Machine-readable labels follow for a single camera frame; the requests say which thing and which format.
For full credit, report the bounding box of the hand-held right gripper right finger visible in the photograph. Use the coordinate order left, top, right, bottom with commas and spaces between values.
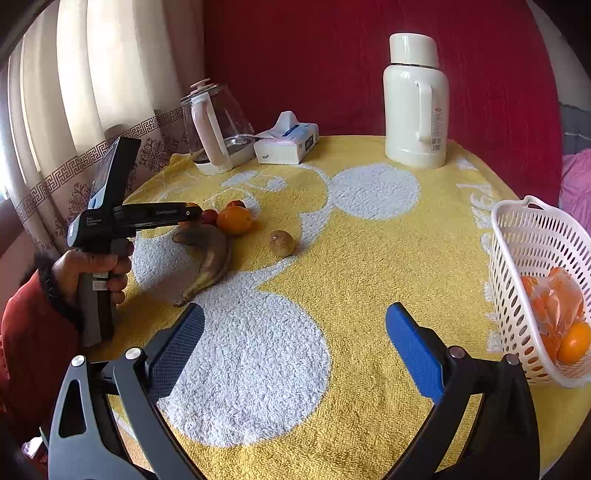
385, 302, 541, 480

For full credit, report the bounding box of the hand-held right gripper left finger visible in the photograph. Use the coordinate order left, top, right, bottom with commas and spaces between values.
47, 303, 206, 480

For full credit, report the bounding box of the overripe brown banana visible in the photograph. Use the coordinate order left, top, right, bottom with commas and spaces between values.
172, 224, 232, 308

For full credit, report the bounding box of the brown round fruit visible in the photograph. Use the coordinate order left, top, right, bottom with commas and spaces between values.
269, 229, 296, 256

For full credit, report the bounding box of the white plastic basket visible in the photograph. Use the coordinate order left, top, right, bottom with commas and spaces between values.
488, 195, 591, 387

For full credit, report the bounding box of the orange plastic bag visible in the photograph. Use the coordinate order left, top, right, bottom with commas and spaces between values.
522, 267, 586, 365

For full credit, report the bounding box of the large orange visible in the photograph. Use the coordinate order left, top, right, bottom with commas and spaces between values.
556, 322, 591, 365

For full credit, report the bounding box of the person's left forearm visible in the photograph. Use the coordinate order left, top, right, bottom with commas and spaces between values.
0, 251, 86, 462

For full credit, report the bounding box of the person's left hand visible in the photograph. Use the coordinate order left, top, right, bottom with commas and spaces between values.
51, 240, 136, 308

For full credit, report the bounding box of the glass electric kettle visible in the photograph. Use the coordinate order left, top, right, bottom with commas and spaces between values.
180, 79, 257, 175

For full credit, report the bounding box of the yellow and white towel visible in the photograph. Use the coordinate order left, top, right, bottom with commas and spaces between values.
85, 135, 566, 480

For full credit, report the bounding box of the tissue pack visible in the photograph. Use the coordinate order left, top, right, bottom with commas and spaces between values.
254, 111, 320, 165

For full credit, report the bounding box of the patterned beige curtain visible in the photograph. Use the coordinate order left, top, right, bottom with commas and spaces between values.
0, 0, 208, 259

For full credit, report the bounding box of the red quilted cover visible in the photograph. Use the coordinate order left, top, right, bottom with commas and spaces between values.
203, 0, 564, 204

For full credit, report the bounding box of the pink dotted duvet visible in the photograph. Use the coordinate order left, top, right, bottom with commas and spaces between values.
558, 148, 591, 227

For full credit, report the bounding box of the cream thermos jug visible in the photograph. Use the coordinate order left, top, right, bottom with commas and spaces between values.
383, 32, 450, 168

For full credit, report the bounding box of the grey upholstered bed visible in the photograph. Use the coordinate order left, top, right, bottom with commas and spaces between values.
556, 102, 591, 158

